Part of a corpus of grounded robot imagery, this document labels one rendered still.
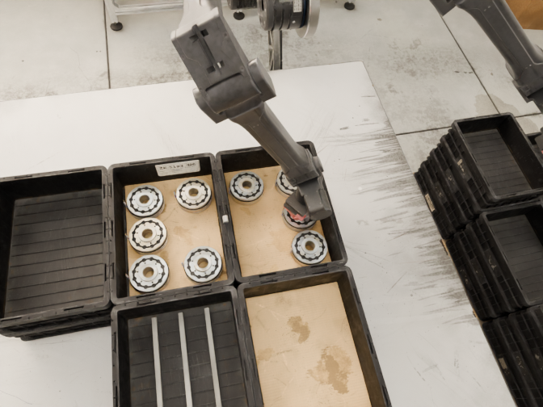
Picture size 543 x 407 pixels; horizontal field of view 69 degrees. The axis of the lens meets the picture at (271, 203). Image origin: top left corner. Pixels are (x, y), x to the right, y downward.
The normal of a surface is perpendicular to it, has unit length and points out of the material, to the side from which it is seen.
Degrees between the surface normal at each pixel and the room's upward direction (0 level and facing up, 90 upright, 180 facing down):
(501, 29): 87
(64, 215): 0
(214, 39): 59
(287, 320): 0
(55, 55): 0
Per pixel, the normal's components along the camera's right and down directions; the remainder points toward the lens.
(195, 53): -0.03, 0.52
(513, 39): 0.17, 0.86
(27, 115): 0.08, -0.45
